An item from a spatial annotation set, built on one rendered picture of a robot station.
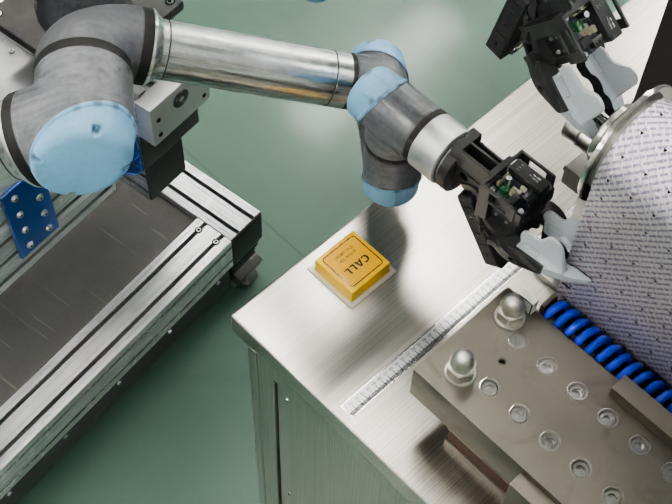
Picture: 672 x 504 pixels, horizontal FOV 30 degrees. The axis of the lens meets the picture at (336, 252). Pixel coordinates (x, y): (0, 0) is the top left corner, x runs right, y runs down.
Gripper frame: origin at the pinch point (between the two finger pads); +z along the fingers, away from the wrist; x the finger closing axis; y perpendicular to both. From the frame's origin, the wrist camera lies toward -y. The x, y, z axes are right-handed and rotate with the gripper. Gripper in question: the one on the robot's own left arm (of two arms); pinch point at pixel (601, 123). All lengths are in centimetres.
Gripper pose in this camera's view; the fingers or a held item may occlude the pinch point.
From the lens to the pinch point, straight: 138.9
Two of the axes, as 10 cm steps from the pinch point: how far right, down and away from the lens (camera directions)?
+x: 7.2, -5.7, 3.9
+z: 5.2, 8.2, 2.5
